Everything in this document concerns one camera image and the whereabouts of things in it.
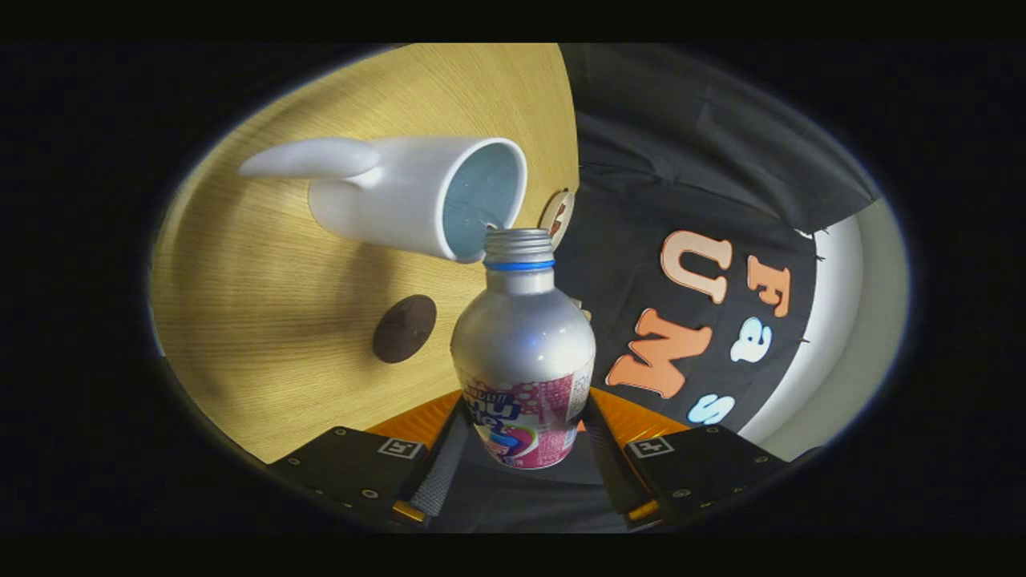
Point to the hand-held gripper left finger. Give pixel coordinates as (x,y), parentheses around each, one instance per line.
(439,473)

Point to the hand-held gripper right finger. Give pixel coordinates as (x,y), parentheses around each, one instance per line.
(609,469)

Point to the dark brown round coaster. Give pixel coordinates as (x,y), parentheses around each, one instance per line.
(405,328)

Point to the silver juice bottle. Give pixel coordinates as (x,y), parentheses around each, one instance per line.
(521,336)

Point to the white cup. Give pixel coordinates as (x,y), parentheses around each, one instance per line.
(385,192)

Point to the white round plate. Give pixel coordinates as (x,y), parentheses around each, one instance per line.
(553,228)

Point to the wooden table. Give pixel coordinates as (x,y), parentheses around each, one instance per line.
(240,320)

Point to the red-brown food pieces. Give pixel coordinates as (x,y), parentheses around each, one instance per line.
(558,218)

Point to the black backdrop cloth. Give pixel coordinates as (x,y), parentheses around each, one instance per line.
(681,144)

